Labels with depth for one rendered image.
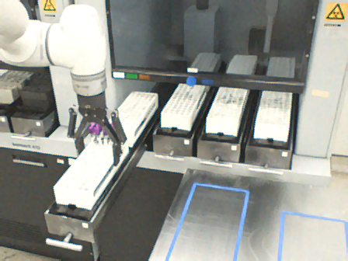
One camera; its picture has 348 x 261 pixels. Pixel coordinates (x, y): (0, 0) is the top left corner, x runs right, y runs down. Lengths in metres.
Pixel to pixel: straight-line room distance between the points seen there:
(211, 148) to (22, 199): 0.88
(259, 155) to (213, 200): 0.32
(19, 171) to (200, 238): 0.99
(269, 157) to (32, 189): 0.97
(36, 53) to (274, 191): 0.69
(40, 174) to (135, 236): 0.46
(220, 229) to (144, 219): 0.67
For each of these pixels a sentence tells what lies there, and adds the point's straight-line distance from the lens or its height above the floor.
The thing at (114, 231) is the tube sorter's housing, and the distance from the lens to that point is 1.74.
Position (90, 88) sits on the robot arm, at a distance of 1.07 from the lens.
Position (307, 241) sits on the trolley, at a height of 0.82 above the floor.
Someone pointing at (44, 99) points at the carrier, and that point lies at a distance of 1.62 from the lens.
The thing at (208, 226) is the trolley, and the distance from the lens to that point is 1.02.
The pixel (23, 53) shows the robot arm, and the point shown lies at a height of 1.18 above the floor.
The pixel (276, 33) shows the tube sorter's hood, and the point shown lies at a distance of 1.29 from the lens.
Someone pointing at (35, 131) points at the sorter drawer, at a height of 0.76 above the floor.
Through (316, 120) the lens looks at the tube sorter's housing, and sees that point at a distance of 1.40.
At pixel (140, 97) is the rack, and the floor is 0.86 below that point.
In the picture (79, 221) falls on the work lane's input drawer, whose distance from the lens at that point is 1.08.
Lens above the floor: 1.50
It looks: 34 degrees down
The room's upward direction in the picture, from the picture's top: 4 degrees counter-clockwise
